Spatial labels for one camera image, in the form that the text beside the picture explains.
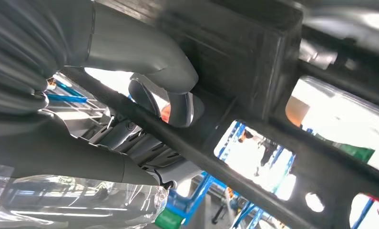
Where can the green plastic crate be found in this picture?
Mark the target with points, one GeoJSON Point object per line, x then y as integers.
{"type": "Point", "coordinates": [350, 151]}
{"type": "Point", "coordinates": [170, 221]}

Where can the cardboard box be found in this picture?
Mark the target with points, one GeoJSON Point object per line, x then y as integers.
{"type": "Point", "coordinates": [296, 112]}

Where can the blue steel shelf rack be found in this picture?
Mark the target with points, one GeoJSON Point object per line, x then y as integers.
{"type": "Point", "coordinates": [192, 202]}

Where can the ribbed grey right arm sleeve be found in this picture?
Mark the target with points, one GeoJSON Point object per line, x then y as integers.
{"type": "Point", "coordinates": [18, 47]}

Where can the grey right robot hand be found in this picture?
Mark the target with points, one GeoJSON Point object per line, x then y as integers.
{"type": "Point", "coordinates": [66, 158]}

